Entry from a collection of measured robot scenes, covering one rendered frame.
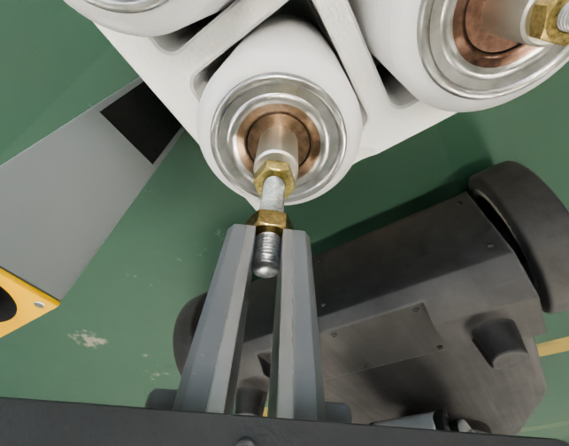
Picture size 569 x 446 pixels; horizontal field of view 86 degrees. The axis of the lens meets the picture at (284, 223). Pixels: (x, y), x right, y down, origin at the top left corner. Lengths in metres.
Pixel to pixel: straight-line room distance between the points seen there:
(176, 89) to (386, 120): 0.16
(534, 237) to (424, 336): 0.18
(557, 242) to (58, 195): 0.44
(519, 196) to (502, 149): 0.13
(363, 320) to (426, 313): 0.08
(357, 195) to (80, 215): 0.39
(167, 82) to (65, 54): 0.26
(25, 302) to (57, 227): 0.04
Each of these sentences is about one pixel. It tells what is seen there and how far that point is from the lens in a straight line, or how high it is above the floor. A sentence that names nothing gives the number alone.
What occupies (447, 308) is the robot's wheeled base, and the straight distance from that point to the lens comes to 0.40.
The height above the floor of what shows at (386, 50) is 0.23.
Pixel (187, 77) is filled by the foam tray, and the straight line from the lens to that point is 0.25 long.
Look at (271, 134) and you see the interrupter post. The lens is 0.16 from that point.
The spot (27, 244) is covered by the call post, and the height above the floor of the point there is 0.29.
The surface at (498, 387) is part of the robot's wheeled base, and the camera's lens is 0.71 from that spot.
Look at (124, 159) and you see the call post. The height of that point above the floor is 0.18.
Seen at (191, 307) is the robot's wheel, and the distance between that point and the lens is 0.60.
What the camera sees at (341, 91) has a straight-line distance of 0.17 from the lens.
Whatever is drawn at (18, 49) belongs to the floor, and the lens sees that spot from 0.54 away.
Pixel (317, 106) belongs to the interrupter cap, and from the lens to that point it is 0.17.
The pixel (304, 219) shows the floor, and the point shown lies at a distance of 0.52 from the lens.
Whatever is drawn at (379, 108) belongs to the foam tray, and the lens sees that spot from 0.25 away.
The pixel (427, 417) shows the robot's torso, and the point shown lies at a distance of 0.61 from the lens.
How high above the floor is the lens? 0.41
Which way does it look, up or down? 51 degrees down
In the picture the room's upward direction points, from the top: 177 degrees counter-clockwise
